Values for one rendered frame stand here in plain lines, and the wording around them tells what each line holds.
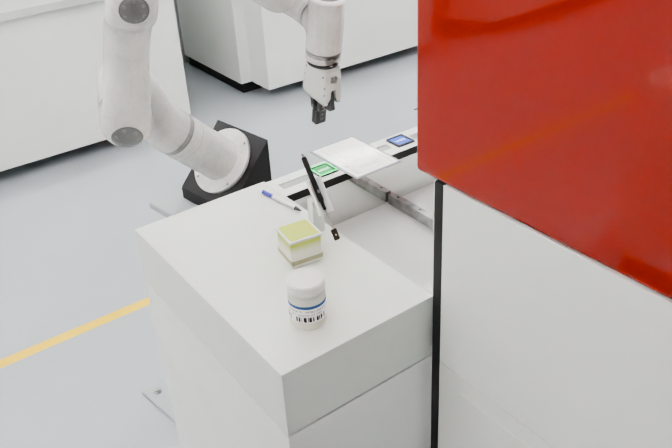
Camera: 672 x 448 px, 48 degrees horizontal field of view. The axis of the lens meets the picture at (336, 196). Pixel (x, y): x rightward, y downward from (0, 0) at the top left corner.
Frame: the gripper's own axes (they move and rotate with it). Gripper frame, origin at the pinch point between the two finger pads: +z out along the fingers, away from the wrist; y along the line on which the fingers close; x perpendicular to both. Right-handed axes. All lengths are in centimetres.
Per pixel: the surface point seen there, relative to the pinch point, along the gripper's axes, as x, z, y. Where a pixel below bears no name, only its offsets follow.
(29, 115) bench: 13, 129, 235
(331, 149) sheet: -8.6, 16.5, 4.6
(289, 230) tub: 28.8, 2.0, -30.2
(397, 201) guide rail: -17.0, 24.5, -15.0
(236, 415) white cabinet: 50, 33, -44
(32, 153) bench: 17, 150, 230
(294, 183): 9.0, 15.5, -3.7
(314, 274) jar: 36, -5, -49
